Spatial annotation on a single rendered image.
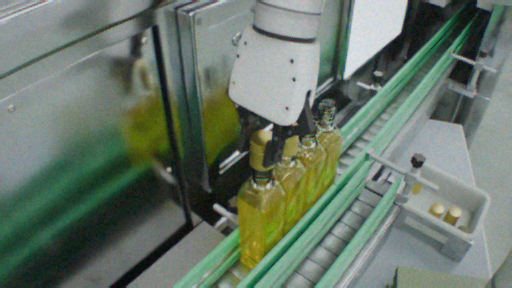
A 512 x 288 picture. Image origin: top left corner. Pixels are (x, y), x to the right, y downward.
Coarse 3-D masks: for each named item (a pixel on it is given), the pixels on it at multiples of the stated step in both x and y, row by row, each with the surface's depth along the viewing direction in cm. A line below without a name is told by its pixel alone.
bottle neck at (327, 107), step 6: (324, 102) 64; (330, 102) 64; (324, 108) 62; (330, 108) 62; (336, 108) 63; (318, 114) 64; (324, 114) 63; (330, 114) 63; (324, 120) 63; (330, 120) 63; (318, 126) 65; (324, 126) 64; (330, 126) 64
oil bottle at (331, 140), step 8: (336, 128) 66; (320, 136) 65; (328, 136) 64; (336, 136) 65; (328, 144) 64; (336, 144) 66; (328, 152) 65; (336, 152) 68; (328, 160) 66; (336, 160) 70; (328, 168) 68; (336, 168) 72; (328, 176) 70; (328, 184) 73; (320, 192) 72
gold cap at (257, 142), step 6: (258, 132) 51; (264, 132) 51; (270, 132) 51; (252, 138) 50; (258, 138) 50; (264, 138) 50; (270, 138) 50; (252, 144) 50; (258, 144) 49; (264, 144) 49; (252, 150) 50; (258, 150) 50; (264, 150) 49; (252, 156) 51; (258, 156) 50; (252, 162) 52; (258, 162) 51; (258, 168) 52; (264, 168) 52; (270, 168) 52
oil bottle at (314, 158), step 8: (320, 144) 63; (304, 152) 61; (312, 152) 61; (320, 152) 62; (304, 160) 61; (312, 160) 61; (320, 160) 63; (312, 168) 62; (320, 168) 65; (312, 176) 63; (320, 176) 67; (312, 184) 65; (320, 184) 69; (304, 192) 65; (312, 192) 67; (304, 200) 67; (312, 200) 69; (304, 208) 68
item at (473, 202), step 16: (432, 176) 94; (448, 176) 91; (432, 192) 96; (448, 192) 93; (464, 192) 90; (480, 192) 87; (416, 208) 84; (448, 208) 92; (464, 208) 92; (480, 208) 87; (448, 224) 80; (464, 224) 88; (480, 224) 79
